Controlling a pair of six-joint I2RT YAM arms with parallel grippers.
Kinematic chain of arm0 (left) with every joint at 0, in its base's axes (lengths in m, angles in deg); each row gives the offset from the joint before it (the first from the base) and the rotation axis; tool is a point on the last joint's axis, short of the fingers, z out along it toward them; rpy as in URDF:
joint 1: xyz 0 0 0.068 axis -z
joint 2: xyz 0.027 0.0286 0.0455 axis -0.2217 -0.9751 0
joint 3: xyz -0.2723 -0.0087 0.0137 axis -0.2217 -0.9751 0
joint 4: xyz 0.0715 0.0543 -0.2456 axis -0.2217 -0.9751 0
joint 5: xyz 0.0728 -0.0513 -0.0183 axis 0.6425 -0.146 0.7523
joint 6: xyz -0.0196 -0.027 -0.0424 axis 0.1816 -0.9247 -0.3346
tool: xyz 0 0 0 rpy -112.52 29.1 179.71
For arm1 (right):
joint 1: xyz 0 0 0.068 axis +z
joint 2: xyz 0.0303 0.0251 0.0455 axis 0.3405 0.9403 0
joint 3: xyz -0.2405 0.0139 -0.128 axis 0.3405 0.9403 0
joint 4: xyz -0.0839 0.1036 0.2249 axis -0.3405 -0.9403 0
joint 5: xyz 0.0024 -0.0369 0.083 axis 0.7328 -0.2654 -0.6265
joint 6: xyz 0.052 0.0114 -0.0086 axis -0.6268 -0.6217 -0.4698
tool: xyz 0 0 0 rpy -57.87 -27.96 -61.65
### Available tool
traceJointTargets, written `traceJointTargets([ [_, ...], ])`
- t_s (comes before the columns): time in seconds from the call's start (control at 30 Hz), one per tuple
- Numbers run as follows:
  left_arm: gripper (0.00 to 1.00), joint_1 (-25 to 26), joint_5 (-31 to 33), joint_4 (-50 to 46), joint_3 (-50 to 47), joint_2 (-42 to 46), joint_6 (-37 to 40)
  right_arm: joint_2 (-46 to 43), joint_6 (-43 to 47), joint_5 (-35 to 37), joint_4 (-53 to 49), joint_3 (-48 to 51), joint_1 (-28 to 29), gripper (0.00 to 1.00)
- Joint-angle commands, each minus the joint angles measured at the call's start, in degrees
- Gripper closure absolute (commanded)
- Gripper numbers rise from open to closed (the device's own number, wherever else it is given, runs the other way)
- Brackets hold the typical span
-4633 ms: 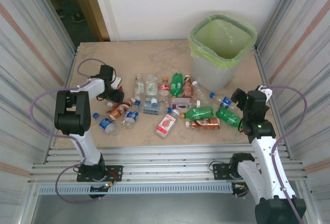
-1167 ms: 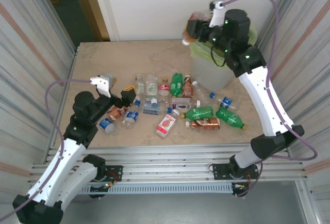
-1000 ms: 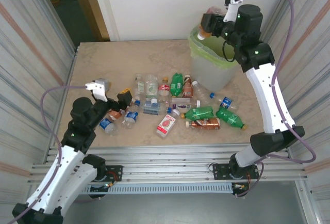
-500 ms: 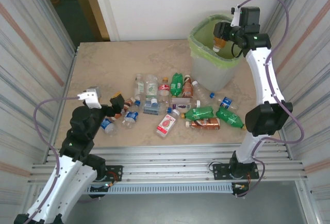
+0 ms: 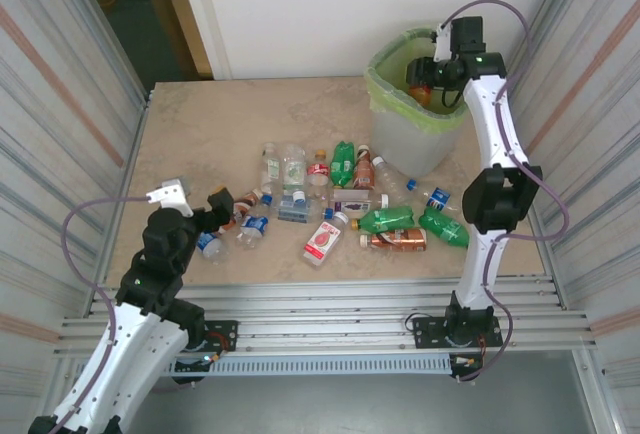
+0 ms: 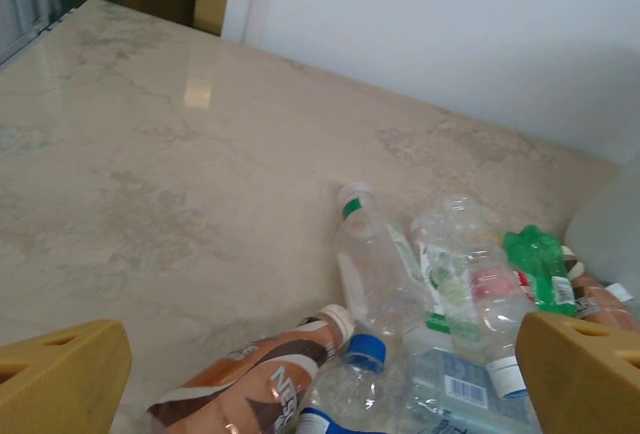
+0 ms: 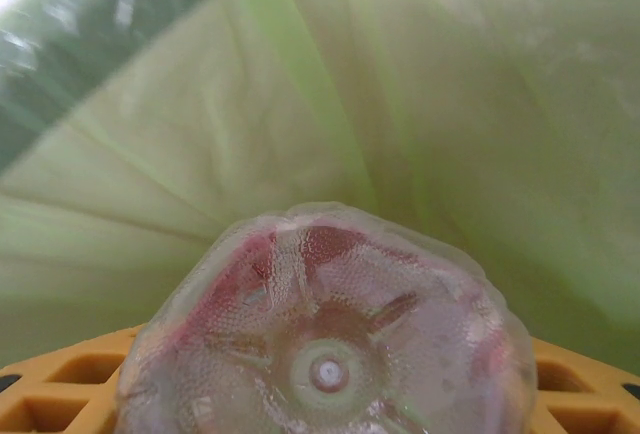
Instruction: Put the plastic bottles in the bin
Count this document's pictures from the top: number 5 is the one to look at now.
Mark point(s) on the orange plastic bottle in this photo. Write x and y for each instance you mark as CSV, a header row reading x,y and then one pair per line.
x,y
421,95

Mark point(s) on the water bottle blue cap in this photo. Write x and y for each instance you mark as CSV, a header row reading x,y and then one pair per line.
x,y
252,224

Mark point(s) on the crushed water bottle blue label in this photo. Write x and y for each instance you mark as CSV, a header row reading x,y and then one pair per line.
x,y
216,250

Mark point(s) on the wide clear bottle green label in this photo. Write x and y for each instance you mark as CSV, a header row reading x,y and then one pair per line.
x,y
294,169

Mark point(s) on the red label bottle yellow cap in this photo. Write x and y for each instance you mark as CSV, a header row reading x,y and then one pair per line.
x,y
318,170

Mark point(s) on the pink label bottle white cap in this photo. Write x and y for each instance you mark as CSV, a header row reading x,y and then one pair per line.
x,y
322,241

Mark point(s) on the purple label bottle white cap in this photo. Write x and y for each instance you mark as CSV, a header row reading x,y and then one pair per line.
x,y
352,202

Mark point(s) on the green soda bottle yellow cap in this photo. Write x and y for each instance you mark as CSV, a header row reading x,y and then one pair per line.
x,y
387,220
445,226

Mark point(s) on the copper brown bottle tan cap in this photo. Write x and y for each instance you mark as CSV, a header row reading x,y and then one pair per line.
x,y
400,240

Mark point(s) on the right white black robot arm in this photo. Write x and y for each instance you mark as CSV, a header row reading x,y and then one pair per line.
x,y
492,119

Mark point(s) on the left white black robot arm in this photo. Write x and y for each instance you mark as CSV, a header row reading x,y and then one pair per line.
x,y
125,344

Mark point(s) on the green-lined trash bin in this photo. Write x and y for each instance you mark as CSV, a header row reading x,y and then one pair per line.
x,y
392,101

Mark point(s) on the translucent grey waste bin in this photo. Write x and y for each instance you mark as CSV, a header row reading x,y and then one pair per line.
x,y
410,149

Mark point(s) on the clear bottle white cap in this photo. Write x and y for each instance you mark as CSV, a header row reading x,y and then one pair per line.
x,y
392,179

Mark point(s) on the Pepsi bottle blue cap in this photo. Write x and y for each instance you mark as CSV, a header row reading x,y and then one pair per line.
x,y
440,199

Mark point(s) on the corrugated metal side panel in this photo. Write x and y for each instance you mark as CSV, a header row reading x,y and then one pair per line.
x,y
600,154
50,154

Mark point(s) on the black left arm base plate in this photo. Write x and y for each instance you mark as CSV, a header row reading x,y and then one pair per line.
x,y
225,329

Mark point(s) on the aluminium rail frame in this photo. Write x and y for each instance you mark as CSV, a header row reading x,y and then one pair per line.
x,y
325,304

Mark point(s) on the wooden door frame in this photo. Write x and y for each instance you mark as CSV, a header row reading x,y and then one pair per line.
x,y
182,29

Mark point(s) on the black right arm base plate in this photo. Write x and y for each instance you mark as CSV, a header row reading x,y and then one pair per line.
x,y
430,334

